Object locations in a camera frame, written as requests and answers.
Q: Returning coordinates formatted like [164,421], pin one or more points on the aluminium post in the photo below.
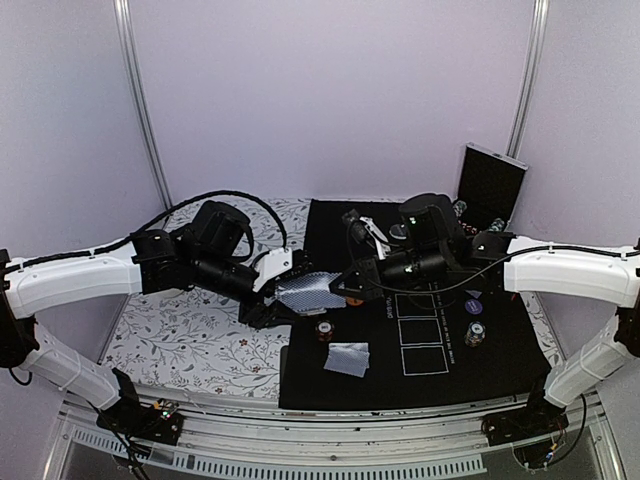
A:
[132,67]
[531,66]

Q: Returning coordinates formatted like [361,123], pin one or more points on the right aluminium post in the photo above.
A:
[531,66]

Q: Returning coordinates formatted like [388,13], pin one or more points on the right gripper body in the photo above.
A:
[429,264]

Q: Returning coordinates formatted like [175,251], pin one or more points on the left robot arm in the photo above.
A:
[146,261]

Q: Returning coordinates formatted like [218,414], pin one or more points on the aluminium poker chip case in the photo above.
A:
[490,184]

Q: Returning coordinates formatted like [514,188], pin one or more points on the black dealer button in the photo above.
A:
[398,232]

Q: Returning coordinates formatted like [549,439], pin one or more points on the floral tablecloth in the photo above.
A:
[192,342]

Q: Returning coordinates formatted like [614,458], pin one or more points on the blue card deck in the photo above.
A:
[309,294]

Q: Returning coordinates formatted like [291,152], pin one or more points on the blue white chip stack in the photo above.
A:
[475,334]

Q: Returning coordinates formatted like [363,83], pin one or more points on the aluminium front rail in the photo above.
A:
[230,437]

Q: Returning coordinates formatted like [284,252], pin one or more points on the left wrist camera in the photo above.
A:
[271,265]

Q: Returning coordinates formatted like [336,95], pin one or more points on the red black chip stack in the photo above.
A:
[324,331]

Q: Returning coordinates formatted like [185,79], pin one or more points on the right chip stack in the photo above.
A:
[497,225]

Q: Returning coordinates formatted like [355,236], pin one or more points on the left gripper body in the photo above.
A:
[212,274]

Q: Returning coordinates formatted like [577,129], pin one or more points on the black poker mat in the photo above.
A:
[418,357]

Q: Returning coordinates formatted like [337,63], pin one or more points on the left chip stack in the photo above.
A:
[459,208]

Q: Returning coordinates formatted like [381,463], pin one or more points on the purple small blind button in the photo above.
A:
[473,306]

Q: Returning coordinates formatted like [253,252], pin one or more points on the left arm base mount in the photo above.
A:
[160,422]

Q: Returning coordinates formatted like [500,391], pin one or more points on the left aluminium post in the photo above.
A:
[132,67]

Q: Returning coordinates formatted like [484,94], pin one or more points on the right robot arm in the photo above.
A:
[608,275]

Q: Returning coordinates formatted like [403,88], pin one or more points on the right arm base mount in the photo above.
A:
[537,418]

